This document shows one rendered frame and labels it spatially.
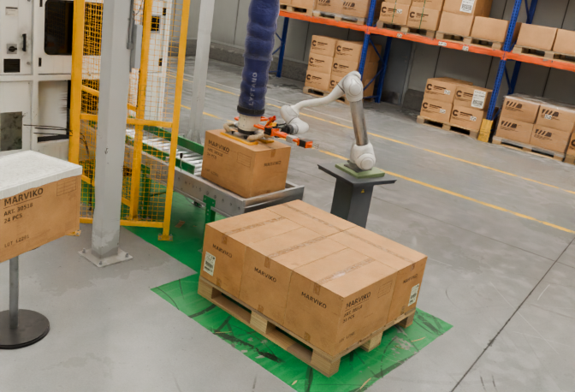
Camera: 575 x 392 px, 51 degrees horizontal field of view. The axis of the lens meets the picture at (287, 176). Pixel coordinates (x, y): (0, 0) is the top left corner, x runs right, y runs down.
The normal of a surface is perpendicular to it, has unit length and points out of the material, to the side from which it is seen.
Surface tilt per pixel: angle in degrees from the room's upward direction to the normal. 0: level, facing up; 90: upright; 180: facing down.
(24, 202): 90
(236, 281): 90
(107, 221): 90
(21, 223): 90
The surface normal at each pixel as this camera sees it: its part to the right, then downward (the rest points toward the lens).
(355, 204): 0.55, 0.33
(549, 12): -0.58, 0.17
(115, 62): 0.74, 0.30
